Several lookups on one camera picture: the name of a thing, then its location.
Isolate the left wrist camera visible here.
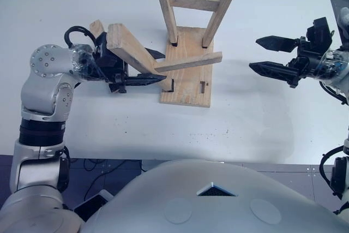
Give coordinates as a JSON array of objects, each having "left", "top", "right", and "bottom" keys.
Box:
[{"left": 94, "top": 31, "right": 110, "bottom": 55}]

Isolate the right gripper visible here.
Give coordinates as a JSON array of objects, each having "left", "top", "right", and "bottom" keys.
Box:
[{"left": 248, "top": 35, "right": 329, "bottom": 89}]

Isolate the wooden cross bar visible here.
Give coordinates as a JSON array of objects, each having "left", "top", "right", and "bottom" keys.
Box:
[
  {"left": 167, "top": 0, "right": 221, "bottom": 12},
  {"left": 153, "top": 51, "right": 223, "bottom": 73}
]

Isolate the wooden seat board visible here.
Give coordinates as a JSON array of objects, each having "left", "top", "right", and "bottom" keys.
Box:
[{"left": 159, "top": 25, "right": 214, "bottom": 109}]

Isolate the black floor cable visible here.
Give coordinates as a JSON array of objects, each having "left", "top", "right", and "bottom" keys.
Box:
[{"left": 68, "top": 157, "right": 145, "bottom": 201}]

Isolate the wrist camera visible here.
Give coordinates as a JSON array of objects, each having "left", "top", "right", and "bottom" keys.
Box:
[
  {"left": 94, "top": 31, "right": 110, "bottom": 55},
  {"left": 306, "top": 16, "right": 335, "bottom": 51}
]

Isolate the wooden leg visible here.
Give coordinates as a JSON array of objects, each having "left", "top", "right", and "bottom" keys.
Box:
[
  {"left": 106, "top": 22, "right": 175, "bottom": 93},
  {"left": 89, "top": 19, "right": 106, "bottom": 38},
  {"left": 202, "top": 0, "right": 248, "bottom": 49},
  {"left": 151, "top": 0, "right": 180, "bottom": 47}
]

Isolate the robot body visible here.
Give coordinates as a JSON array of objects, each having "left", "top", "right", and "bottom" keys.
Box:
[{"left": 81, "top": 158, "right": 349, "bottom": 233}]

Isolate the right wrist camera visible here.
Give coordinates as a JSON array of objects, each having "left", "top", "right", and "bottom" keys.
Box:
[{"left": 306, "top": 16, "right": 335, "bottom": 51}]

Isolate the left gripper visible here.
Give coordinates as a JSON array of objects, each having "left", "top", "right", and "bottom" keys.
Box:
[{"left": 92, "top": 47, "right": 167, "bottom": 95}]

